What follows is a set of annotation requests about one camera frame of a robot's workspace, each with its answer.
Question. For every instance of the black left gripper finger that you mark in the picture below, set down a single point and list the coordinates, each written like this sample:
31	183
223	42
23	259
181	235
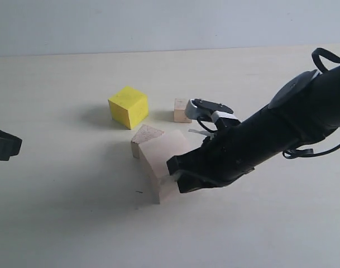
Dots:
10	145

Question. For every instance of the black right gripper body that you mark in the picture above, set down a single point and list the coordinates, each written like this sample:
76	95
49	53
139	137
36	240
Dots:
236	151

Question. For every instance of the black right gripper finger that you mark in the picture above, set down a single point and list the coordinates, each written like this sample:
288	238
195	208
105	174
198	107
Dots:
188	182
190	163

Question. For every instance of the large light wooden cube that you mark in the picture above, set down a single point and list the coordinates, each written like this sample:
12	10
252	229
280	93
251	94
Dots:
153	157

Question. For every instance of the medium wooden cube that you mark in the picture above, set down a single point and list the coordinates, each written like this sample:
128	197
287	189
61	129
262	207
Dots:
144	134

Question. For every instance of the yellow cube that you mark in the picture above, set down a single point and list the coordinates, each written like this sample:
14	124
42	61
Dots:
129	107

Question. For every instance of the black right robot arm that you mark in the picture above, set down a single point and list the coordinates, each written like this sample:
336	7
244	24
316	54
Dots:
304	111

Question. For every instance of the small wooden cube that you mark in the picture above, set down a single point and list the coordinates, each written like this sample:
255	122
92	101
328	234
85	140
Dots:
179	111

